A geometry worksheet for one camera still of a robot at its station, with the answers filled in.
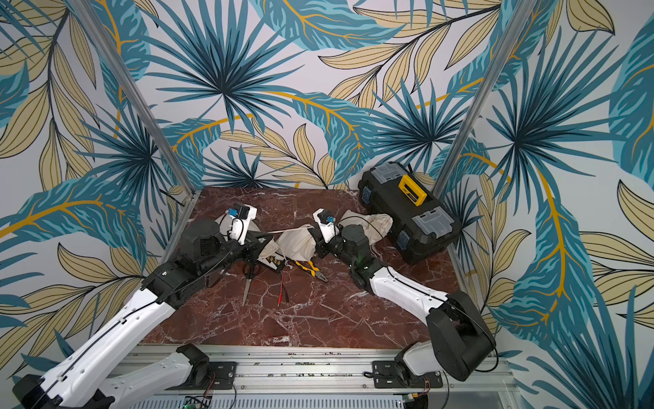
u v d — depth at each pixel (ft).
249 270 3.10
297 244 2.75
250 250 1.90
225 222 4.94
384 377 2.39
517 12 2.27
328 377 2.45
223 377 2.40
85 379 1.25
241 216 1.86
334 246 2.28
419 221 2.89
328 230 2.26
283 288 2.96
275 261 3.11
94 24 2.27
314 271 3.07
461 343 1.39
